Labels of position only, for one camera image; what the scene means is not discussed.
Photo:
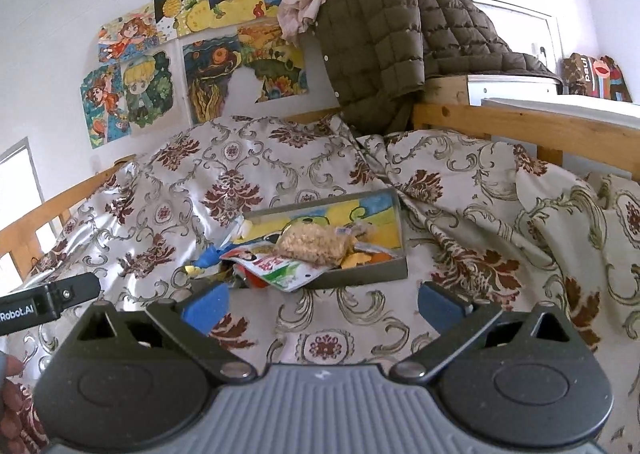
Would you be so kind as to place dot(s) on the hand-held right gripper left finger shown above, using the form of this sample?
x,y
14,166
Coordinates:
x,y
206,308

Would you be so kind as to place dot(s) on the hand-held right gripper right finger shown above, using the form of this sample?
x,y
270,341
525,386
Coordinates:
x,y
442,306

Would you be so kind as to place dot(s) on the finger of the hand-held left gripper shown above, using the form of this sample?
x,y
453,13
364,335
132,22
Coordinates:
x,y
75,291

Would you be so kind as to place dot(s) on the white pouch red green print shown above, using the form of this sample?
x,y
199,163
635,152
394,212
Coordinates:
x,y
275,271

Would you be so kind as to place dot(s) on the grey tray with painted bottom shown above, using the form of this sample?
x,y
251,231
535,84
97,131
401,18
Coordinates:
x,y
365,274

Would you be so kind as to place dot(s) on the puffed rice cracker packet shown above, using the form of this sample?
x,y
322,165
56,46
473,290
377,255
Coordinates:
x,y
310,244

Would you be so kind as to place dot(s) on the person's left hand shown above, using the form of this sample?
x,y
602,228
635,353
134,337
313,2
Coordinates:
x,y
10,365

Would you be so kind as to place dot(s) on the gold foil wrapper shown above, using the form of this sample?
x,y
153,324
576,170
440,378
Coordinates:
x,y
191,270

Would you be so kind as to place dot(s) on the blue snack packet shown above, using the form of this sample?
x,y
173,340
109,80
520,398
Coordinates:
x,y
212,256

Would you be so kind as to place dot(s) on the small white packet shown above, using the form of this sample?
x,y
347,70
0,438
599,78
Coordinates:
x,y
242,229

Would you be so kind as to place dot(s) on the floral patterned blanket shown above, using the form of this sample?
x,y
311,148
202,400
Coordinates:
x,y
350,314

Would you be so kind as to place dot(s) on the window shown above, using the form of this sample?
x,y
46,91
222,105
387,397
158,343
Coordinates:
x,y
20,204

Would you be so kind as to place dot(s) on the olive puffer jacket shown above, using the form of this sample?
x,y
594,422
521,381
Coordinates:
x,y
400,34

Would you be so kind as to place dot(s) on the brown printed bag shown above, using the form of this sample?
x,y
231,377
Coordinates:
x,y
595,76

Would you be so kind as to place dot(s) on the orange-haired girl wall poster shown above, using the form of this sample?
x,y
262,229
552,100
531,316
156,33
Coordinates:
x,y
105,106

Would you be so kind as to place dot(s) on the wooden bed frame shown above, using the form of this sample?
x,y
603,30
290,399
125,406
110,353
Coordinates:
x,y
500,121

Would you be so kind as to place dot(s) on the blond figure wall poster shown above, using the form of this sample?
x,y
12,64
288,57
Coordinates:
x,y
147,89

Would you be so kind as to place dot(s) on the swirl pattern wall painting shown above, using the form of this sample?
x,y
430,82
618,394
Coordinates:
x,y
210,79

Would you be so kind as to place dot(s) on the orange landscape wall painting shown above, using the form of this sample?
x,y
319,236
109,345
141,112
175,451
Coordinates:
x,y
275,64

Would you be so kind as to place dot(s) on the flying girl wall poster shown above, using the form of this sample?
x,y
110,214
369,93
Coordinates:
x,y
127,34

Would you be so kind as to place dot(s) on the pineapple wall poster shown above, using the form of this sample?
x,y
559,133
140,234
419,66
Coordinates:
x,y
177,1

